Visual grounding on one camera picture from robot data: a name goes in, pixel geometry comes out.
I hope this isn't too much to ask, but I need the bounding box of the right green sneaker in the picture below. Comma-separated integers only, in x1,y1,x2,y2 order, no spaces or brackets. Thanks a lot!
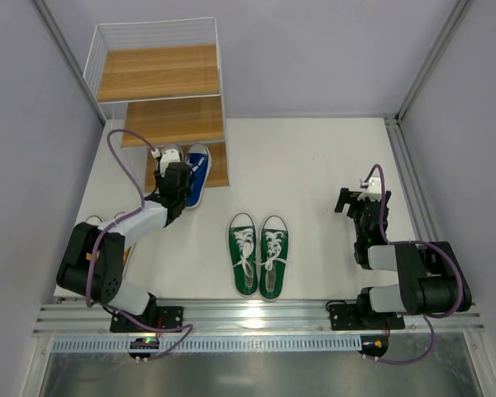
260,215,289,301

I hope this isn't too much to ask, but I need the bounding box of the green sneaker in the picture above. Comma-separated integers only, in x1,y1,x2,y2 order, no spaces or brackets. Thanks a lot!
227,213,258,297
260,215,289,301

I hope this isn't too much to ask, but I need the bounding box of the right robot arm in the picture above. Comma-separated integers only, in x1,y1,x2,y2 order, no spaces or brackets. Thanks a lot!
326,188,472,330

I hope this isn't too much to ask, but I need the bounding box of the grey slotted cable duct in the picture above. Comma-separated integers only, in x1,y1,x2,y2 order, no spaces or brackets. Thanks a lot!
50,334,363,354

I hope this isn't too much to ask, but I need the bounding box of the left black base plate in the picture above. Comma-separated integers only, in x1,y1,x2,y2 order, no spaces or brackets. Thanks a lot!
110,306,184,333

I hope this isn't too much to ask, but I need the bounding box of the left aluminium frame post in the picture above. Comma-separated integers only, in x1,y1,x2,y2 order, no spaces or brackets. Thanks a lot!
30,0,107,125

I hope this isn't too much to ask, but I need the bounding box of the right aluminium frame rail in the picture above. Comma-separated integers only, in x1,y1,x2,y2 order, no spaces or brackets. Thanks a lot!
384,117,441,241

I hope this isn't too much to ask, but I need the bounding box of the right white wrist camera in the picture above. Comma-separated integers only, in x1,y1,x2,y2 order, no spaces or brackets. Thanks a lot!
358,177,384,202

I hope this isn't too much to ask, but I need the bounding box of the left green sneaker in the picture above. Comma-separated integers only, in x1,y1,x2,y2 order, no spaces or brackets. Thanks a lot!
227,213,258,297

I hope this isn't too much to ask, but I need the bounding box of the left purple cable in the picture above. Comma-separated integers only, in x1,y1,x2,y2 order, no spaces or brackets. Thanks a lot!
84,128,193,361

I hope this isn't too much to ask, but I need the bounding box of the aluminium front rail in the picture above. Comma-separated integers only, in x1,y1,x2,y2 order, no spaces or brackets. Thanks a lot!
32,298,485,337

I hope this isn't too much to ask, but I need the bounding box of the left orange sneaker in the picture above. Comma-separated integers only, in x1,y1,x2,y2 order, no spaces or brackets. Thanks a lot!
84,215,103,226

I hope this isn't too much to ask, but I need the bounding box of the right orange sneaker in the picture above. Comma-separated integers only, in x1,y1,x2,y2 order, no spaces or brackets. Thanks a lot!
112,211,136,282

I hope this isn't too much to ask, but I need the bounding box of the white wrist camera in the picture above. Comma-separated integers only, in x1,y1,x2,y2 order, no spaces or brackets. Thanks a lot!
150,146,182,172
358,177,384,202

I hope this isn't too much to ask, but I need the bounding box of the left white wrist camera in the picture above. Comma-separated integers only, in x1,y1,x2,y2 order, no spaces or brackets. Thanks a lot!
150,146,182,172

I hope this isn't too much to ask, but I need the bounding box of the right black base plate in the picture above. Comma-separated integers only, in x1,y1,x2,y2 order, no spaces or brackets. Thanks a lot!
326,300,405,331

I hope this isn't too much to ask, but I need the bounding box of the aluminium frame post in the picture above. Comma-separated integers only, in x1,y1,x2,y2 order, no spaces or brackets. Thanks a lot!
30,0,107,125
395,0,474,124

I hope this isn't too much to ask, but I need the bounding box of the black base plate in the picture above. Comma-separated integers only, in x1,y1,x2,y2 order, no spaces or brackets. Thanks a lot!
326,300,405,331
110,306,184,333

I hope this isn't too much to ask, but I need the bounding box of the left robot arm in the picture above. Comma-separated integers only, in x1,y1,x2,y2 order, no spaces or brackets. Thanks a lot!
56,162,193,332

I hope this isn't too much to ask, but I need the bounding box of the orange sneaker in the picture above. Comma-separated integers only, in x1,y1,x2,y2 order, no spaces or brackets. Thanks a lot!
112,211,136,282
84,215,103,226

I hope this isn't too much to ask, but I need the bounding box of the purple cable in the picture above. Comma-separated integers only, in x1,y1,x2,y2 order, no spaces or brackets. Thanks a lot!
84,128,193,361
365,164,466,366

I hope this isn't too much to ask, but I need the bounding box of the white wire wooden shoe shelf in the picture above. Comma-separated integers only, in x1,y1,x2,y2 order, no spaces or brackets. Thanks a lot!
83,17,229,187

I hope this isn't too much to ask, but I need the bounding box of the right aluminium frame post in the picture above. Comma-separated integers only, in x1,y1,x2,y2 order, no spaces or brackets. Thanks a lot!
395,0,474,124

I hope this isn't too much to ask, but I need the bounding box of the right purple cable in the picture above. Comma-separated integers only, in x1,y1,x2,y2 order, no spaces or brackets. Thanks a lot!
365,164,466,366

